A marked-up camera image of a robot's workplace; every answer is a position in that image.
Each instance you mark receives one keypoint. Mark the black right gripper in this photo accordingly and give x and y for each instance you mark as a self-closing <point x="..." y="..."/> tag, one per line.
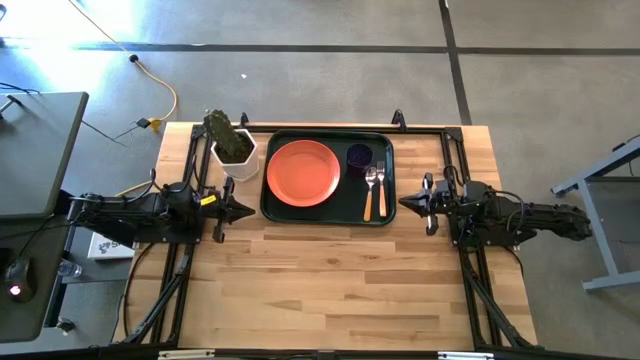
<point x="442" y="205"/>

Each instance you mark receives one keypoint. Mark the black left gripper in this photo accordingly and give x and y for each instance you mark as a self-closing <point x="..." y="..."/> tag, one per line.
<point x="217" y="207"/>

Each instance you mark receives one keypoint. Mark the orange round plate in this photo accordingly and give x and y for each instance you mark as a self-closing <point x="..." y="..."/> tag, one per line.
<point x="302" y="172"/>

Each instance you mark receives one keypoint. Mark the purple cup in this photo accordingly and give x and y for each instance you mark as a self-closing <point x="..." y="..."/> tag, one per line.
<point x="359" y="157"/>

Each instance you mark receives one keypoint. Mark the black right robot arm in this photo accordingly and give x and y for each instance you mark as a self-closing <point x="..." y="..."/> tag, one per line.
<point x="525" y="220"/>

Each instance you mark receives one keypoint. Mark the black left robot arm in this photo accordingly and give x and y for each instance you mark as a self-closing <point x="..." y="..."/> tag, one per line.
<point x="135" y="215"/>

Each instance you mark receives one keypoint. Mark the dark green serving tray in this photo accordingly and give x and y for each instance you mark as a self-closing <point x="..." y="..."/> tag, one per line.
<point x="350" y="210"/>

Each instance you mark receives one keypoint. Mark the white hexagonal planter pot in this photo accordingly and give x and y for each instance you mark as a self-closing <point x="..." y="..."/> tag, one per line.
<point x="242" y="170"/>

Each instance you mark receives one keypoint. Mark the green cactus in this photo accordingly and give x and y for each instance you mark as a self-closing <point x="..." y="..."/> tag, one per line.
<point x="225" y="135"/>

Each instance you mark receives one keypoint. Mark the black power adapter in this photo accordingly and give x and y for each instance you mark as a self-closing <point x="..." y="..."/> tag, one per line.
<point x="143" y="123"/>

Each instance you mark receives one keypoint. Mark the white printed box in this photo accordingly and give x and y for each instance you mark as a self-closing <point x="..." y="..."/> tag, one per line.
<point x="107" y="250"/>

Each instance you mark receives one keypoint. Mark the clear plastic bottle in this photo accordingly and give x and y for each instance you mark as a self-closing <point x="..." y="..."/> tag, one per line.
<point x="70" y="269"/>

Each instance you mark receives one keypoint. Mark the black floor plug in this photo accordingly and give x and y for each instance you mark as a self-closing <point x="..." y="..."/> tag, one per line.
<point x="133" y="58"/>

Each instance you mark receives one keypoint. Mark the grey desk top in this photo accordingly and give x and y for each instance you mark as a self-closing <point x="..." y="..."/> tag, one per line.
<point x="35" y="150"/>

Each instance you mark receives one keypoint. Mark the black computer mouse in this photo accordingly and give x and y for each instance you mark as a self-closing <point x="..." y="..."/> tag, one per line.
<point x="19" y="280"/>

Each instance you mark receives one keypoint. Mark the black aluminium table frame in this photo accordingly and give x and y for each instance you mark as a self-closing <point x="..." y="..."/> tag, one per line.
<point x="452" y="150"/>

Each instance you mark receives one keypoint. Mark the silver metal bracket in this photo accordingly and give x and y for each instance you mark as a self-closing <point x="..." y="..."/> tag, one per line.
<point x="185" y="354"/>
<point x="465" y="355"/>

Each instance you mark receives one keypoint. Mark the grey metal table frame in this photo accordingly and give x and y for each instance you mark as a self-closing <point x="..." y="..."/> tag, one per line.
<point x="600" y="235"/>

